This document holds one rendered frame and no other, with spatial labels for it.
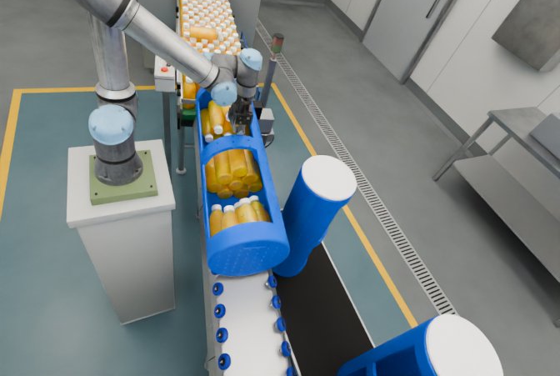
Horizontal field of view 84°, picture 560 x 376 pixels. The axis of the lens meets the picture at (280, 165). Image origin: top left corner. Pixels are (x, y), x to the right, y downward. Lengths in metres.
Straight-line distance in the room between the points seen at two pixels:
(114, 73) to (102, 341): 1.55
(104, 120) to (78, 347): 1.46
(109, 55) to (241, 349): 1.00
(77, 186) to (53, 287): 1.22
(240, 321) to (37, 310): 1.40
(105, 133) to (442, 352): 1.30
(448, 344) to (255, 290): 0.71
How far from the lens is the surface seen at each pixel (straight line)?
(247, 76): 1.08
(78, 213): 1.17
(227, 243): 1.01
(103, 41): 1.04
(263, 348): 1.21
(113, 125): 1.04
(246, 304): 1.24
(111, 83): 1.10
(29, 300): 2.38
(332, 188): 1.48
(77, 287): 2.33
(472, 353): 1.44
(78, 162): 1.30
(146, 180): 1.17
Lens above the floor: 2.09
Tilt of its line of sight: 46 degrees down
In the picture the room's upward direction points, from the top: 20 degrees clockwise
